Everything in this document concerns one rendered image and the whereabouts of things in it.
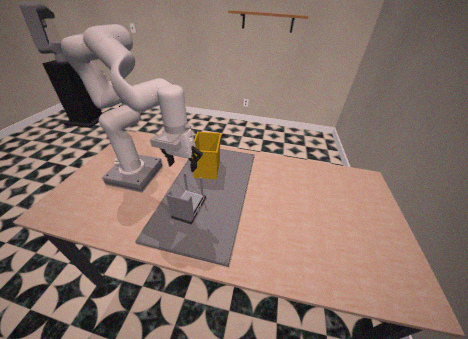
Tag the yellow open-top bin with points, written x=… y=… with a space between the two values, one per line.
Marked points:
x=208 y=164

